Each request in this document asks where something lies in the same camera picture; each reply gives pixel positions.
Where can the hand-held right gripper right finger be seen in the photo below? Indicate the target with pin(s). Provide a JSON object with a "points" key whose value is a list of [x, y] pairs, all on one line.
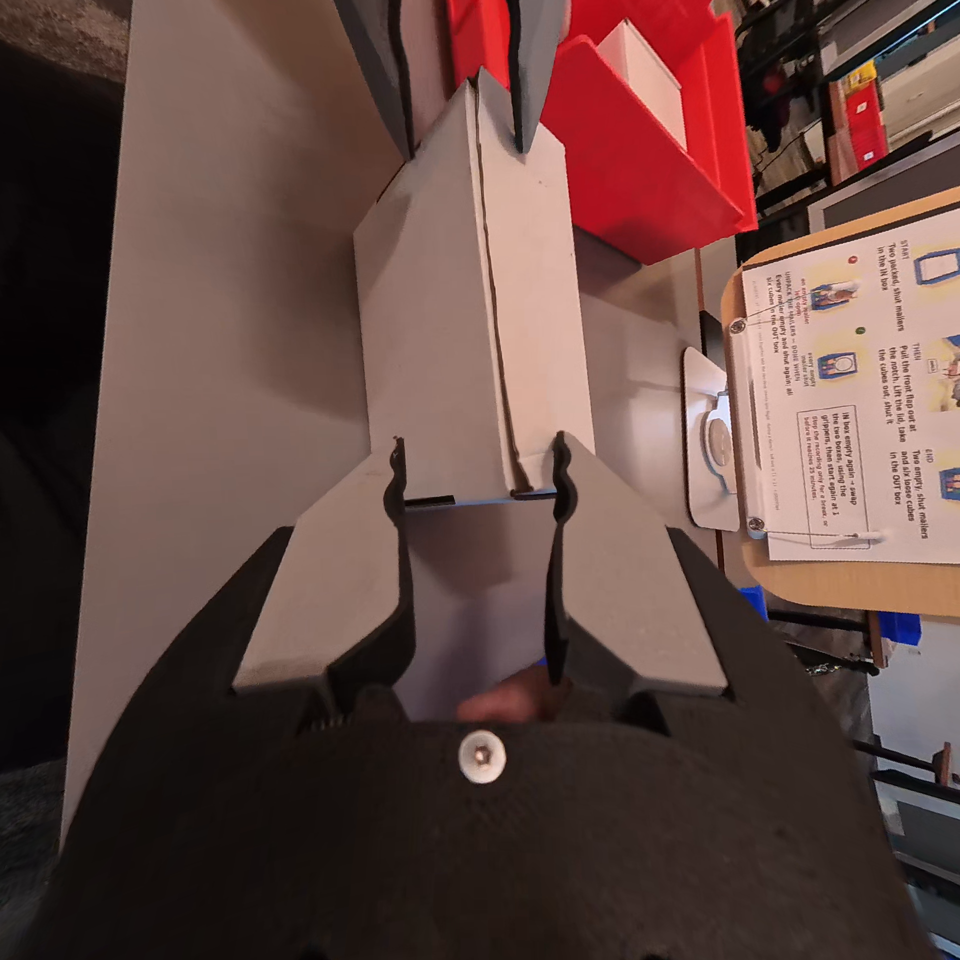
{"points": [[637, 600]]}

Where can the red plastic bin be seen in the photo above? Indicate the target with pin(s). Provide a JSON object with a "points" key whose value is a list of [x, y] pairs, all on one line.
{"points": [[637, 187]]}

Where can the small blue bin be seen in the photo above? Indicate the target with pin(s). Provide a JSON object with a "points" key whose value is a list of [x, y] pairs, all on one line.
{"points": [[898, 628]]}

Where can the printed instruction sheet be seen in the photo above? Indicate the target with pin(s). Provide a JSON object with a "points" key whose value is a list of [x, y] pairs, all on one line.
{"points": [[862, 390]]}

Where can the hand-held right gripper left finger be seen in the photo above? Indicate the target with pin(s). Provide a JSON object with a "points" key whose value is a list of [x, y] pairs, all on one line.
{"points": [[330, 592]]}

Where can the red storage case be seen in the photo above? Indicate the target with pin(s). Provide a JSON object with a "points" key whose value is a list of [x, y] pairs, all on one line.
{"points": [[866, 127]]}

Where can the wooden sign board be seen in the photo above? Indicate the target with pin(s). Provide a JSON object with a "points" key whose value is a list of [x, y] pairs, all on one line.
{"points": [[825, 589]]}

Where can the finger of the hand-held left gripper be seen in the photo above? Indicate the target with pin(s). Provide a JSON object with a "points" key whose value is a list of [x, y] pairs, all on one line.
{"points": [[536, 52], [379, 52]]}

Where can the white cardboard box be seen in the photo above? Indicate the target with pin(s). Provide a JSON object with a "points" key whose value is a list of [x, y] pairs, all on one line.
{"points": [[649, 75], [427, 300]]}

